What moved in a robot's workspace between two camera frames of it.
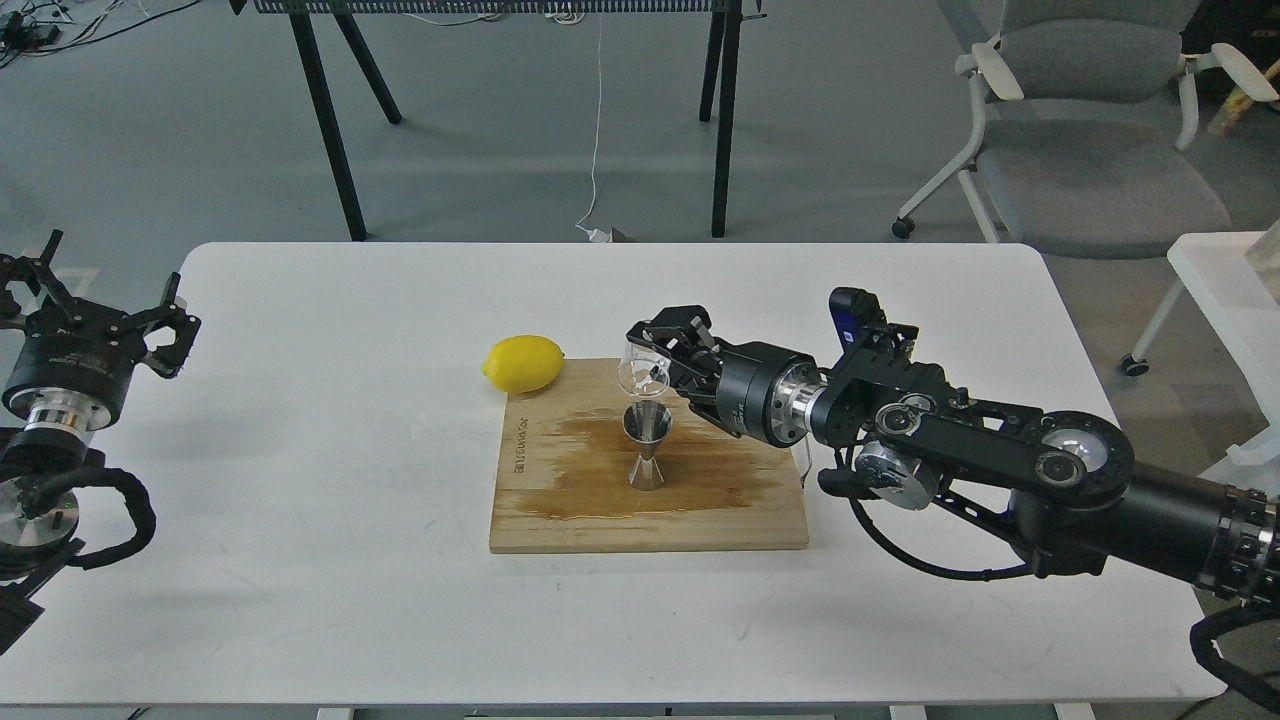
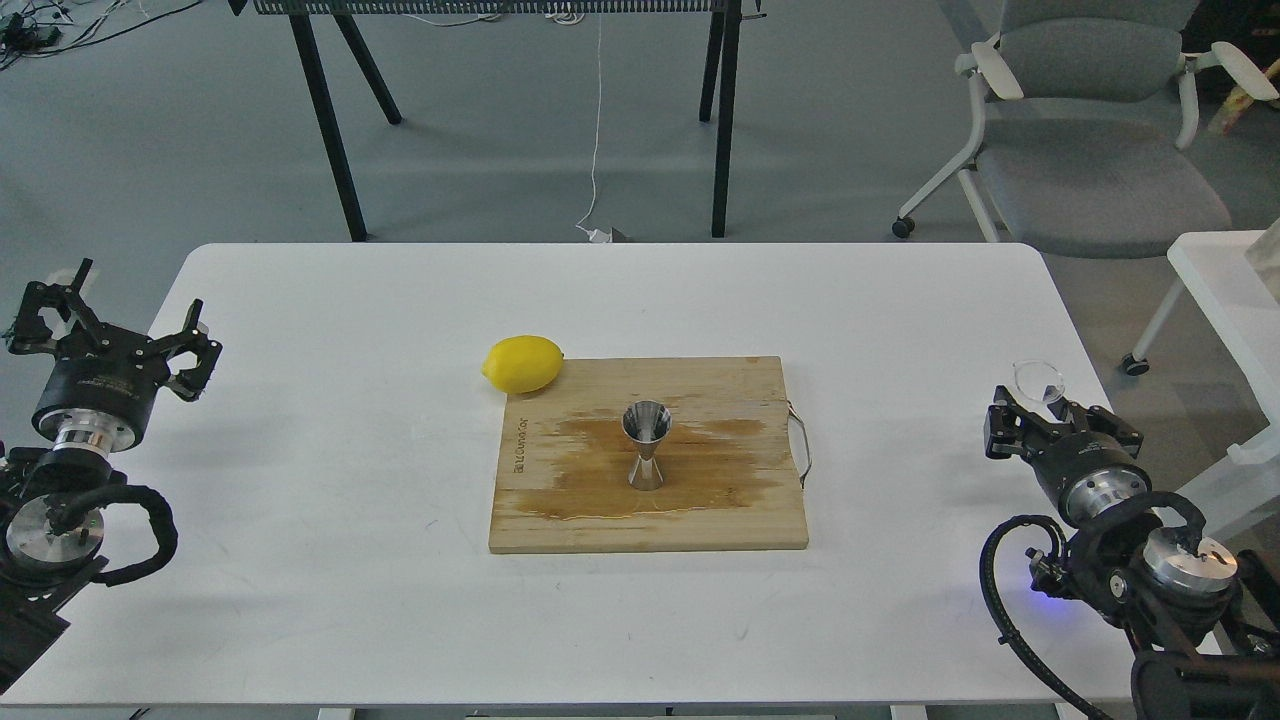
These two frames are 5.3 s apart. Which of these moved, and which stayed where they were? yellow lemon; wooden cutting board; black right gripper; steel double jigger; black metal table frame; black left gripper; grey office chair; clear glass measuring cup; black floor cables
Moved: black right gripper; clear glass measuring cup; black left gripper
Stayed: black floor cables; wooden cutting board; black metal table frame; grey office chair; yellow lemon; steel double jigger
